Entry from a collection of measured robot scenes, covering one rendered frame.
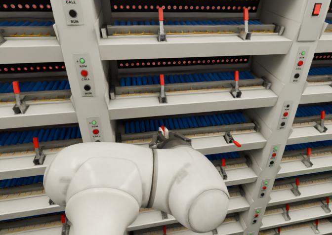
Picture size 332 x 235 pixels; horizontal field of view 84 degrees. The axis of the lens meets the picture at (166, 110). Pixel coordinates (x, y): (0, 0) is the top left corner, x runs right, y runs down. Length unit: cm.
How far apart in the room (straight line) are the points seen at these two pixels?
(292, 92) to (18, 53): 88
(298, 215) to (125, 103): 119
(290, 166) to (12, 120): 113
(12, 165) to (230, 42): 82
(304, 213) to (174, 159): 122
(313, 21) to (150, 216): 98
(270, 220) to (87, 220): 117
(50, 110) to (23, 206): 43
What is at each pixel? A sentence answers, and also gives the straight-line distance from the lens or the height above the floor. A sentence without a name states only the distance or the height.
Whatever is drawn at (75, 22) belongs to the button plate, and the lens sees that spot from 57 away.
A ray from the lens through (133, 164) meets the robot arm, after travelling 30.
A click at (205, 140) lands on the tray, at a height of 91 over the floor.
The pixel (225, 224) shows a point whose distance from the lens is 123.
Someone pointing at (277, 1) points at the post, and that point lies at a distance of 85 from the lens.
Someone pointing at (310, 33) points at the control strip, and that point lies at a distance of 79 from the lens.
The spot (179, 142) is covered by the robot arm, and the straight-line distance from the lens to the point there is 44.
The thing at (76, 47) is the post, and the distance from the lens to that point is 57.
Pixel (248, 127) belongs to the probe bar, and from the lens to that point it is 86.
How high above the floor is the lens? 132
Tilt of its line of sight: 24 degrees down
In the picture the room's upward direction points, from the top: 1 degrees counter-clockwise
